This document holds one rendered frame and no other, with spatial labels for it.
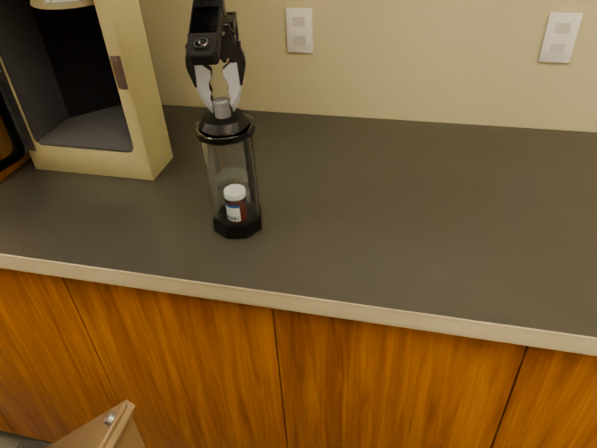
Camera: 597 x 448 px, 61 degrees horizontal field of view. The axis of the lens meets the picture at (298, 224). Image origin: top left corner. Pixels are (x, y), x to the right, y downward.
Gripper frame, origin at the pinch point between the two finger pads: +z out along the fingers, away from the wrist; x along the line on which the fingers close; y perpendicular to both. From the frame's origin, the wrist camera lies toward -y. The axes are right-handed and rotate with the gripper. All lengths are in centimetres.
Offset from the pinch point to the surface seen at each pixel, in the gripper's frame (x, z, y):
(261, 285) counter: -5.4, 25.8, -18.3
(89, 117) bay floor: 40, 18, 38
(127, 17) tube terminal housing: 20.1, -9.4, 23.5
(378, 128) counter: -34, 26, 39
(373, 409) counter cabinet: -26, 60, -22
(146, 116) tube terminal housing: 20.5, 11.3, 21.4
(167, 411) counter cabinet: 23, 77, -9
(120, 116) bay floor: 32, 18, 38
